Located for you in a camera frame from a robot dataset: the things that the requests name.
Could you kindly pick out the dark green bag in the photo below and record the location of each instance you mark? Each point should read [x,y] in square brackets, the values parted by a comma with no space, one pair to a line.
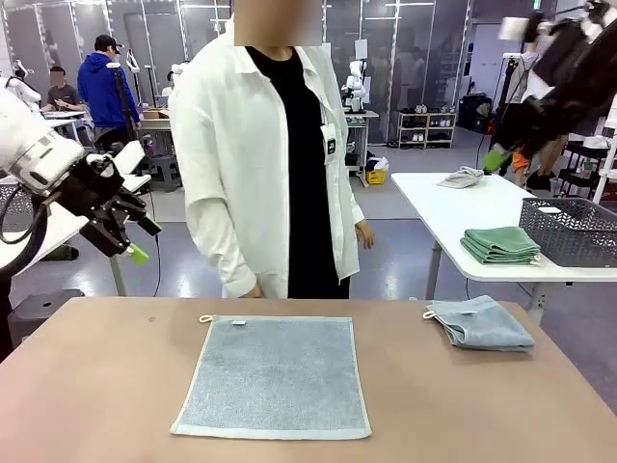
[60,253]

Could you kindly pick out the person's right hand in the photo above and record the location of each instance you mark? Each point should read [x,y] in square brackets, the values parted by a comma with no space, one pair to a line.
[253,291]

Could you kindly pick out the person's left forearm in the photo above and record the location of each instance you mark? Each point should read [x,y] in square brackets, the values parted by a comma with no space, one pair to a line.
[349,198]

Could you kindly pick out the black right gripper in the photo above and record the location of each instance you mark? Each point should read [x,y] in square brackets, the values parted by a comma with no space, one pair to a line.
[583,72]

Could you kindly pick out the person in blue hoodie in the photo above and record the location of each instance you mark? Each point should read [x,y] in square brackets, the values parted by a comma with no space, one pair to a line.
[103,91]

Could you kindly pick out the person's right forearm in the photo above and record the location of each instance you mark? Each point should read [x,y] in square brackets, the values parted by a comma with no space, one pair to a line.
[222,246]

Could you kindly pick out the yellow box with white bag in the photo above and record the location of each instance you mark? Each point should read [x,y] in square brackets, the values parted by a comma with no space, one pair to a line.
[377,176]

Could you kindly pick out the grey plastic step stool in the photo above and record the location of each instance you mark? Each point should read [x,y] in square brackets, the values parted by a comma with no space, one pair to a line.
[164,171]
[43,311]

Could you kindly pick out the person in white shirt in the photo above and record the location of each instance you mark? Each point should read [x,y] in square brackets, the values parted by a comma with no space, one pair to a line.
[231,144]

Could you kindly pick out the open cardboard box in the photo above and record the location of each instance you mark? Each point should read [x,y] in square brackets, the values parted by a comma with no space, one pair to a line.
[156,114]

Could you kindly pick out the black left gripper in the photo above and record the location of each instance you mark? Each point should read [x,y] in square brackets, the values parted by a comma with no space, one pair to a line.
[91,183]

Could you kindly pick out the beige crumpled towel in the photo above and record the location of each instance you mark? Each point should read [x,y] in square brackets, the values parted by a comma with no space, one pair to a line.
[460,178]

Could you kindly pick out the black tripod pole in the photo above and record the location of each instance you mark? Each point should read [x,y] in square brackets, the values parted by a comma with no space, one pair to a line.
[123,101]

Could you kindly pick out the black rolling cart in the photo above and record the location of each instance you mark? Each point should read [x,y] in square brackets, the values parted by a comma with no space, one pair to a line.
[583,169]

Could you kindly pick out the white metal rack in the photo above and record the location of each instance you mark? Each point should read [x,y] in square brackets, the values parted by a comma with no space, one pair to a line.
[606,173]

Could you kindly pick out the light grey perforated basket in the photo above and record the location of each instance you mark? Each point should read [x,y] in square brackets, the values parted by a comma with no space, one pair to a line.
[14,207]

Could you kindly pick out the seated person in grey shirt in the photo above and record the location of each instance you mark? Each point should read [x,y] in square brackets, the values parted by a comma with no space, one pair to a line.
[62,96]

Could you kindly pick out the black luggage bag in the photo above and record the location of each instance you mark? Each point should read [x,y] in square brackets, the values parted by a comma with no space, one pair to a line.
[474,113]

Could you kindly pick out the person's left hand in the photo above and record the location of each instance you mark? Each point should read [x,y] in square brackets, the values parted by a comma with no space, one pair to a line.
[366,234]

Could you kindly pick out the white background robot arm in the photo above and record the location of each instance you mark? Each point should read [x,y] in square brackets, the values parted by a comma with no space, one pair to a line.
[356,87]
[21,91]

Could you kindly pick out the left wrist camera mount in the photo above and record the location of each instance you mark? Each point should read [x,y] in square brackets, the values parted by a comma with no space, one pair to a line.
[131,156]

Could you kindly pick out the dark grey perforated basket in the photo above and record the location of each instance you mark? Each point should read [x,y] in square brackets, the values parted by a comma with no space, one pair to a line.
[569,231]

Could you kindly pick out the white table with rounded corners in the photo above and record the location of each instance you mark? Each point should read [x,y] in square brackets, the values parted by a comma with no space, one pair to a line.
[458,217]

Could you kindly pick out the light blue towel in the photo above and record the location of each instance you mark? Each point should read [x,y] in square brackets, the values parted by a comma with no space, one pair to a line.
[487,328]
[275,376]

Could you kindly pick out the wooden shoe shelf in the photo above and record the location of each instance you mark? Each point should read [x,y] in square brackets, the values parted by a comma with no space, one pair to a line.
[429,129]

